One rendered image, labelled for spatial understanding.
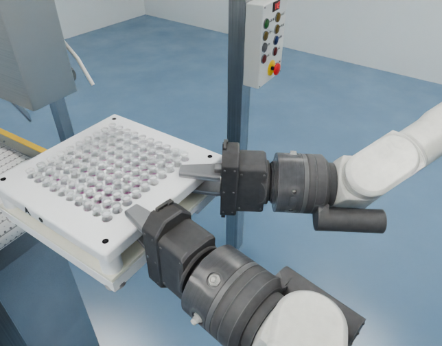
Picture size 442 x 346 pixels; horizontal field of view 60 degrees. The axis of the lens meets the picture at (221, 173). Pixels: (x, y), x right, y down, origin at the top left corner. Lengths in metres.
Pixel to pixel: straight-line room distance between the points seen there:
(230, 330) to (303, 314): 0.07
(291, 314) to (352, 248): 1.59
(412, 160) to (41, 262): 0.95
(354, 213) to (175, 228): 0.26
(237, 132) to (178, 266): 1.03
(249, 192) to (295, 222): 1.46
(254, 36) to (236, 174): 0.77
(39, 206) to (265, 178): 0.30
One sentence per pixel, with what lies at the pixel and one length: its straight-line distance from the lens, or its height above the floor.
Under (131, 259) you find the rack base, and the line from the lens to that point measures 0.51.
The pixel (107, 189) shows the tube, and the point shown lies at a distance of 0.55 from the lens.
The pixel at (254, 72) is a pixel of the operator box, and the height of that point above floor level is 0.90.
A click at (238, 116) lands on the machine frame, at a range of 1.37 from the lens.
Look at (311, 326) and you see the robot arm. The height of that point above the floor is 1.09.
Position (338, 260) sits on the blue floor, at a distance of 1.87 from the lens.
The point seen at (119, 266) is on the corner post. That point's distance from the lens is 0.50.
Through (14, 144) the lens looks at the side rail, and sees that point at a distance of 1.10.
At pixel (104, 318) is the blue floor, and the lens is 1.69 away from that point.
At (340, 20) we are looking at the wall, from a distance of 3.94.
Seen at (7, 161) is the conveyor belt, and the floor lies 0.83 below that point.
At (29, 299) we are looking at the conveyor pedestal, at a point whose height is 0.47.
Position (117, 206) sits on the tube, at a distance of 0.52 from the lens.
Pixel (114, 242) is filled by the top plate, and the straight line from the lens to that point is 0.47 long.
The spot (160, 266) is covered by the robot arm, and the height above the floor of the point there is 1.03.
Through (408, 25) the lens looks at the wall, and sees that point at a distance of 3.77.
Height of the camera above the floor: 1.38
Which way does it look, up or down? 38 degrees down
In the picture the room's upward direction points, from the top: straight up
